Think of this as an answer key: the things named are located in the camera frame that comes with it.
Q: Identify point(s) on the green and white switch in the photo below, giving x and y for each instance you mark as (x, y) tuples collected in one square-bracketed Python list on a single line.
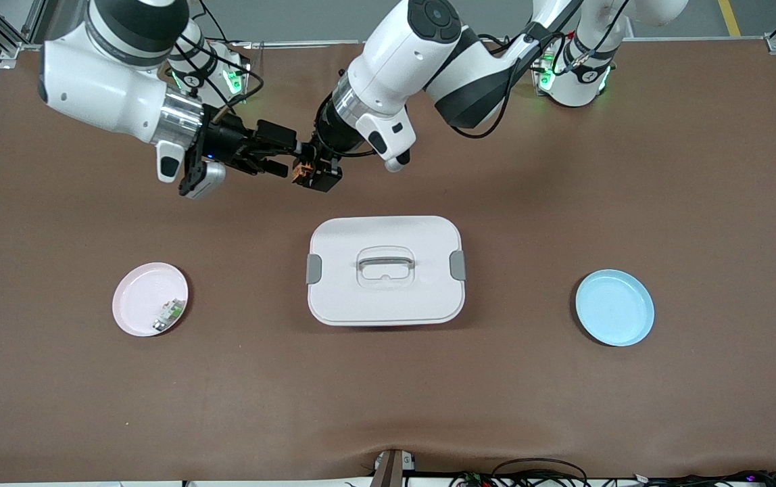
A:
[(170, 312)]

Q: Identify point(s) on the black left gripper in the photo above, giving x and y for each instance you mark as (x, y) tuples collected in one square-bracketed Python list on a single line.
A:
[(328, 139)]

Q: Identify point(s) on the silver table edge rail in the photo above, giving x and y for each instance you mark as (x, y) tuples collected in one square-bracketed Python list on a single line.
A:
[(293, 43)]

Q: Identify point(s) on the brown table mat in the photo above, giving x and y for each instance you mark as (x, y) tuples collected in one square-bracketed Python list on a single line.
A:
[(388, 392)]

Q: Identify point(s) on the white lidded storage box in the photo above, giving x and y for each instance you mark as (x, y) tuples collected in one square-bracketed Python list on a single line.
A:
[(384, 297)]

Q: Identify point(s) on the orange and black switch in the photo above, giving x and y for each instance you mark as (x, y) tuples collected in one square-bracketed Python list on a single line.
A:
[(301, 174)]

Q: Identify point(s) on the light blue round plate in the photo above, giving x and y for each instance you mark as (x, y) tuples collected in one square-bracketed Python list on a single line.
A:
[(614, 308)]

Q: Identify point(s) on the metal clamp bracket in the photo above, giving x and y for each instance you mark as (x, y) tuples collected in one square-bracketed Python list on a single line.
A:
[(391, 470)]

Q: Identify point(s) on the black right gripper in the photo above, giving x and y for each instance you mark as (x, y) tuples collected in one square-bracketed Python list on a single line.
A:
[(224, 144)]

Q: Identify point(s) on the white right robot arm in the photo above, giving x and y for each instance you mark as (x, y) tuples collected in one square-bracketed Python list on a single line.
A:
[(104, 88)]

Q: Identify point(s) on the pink round plate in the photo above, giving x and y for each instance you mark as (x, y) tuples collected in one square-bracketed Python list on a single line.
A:
[(141, 297)]

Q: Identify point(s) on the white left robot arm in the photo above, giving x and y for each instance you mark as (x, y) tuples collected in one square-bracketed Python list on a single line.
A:
[(401, 61)]

